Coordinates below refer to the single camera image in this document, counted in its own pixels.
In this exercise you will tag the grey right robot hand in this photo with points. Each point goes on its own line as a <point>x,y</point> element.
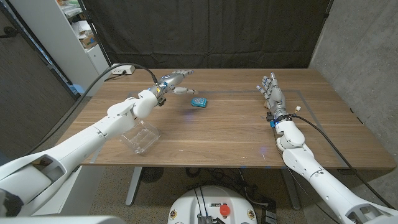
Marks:
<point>275,96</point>

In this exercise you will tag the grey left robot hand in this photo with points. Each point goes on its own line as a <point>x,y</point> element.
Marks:
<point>171,81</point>

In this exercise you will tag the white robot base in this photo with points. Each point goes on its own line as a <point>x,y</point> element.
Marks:
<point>214,199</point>

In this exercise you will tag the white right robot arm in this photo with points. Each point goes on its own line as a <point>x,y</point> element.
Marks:
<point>323,180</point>

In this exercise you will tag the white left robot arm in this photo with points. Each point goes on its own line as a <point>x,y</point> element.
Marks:
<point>77,143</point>

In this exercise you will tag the clear plastic clamshell container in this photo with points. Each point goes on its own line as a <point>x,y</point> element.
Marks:
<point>143,137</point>

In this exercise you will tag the white power strip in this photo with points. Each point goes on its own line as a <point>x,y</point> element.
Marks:
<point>127,70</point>

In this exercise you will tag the black curtain backdrop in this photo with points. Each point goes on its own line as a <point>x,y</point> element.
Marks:
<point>211,31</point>

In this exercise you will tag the cardboard box with blue tape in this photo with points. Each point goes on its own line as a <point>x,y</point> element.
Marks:
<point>88,40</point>

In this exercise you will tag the grey table leg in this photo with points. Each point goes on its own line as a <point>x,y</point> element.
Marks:
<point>133,186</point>
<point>290,189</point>

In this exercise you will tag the white shelf cabinet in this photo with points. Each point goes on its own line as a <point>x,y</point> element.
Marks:
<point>62,49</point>

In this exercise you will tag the red emergency stop button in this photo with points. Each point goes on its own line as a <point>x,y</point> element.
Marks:
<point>224,210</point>

